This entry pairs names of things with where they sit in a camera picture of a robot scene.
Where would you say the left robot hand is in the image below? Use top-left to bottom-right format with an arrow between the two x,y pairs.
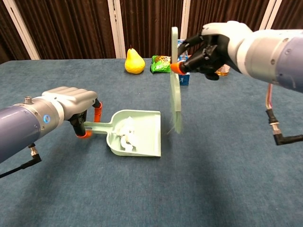
41,86 -> 104,140

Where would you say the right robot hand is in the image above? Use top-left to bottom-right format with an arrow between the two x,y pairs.
170,20 -> 254,81

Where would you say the mint green hand brush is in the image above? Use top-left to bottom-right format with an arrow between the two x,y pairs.
166,26 -> 184,135

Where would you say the white paper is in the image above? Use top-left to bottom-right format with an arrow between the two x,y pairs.
119,116 -> 136,131

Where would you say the mint green plastic dustpan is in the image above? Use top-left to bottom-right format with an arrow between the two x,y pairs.
83,109 -> 162,158

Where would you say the orange juice bottle white cap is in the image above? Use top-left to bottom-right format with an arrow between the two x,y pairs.
214,64 -> 231,77

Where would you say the blue rectangular carton box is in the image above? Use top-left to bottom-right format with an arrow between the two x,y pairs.
176,39 -> 191,86

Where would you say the green snack packet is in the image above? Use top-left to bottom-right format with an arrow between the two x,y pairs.
150,55 -> 172,74

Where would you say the yellow pear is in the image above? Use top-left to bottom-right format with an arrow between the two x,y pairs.
125,45 -> 146,75

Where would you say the dark brown curtain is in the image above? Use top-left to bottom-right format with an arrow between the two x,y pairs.
0,0 -> 303,65

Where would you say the white frame post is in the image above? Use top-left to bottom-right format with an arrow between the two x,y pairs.
2,0 -> 41,61
258,0 -> 283,31
179,0 -> 198,44
107,0 -> 126,59

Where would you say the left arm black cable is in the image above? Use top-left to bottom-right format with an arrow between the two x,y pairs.
0,143 -> 43,179

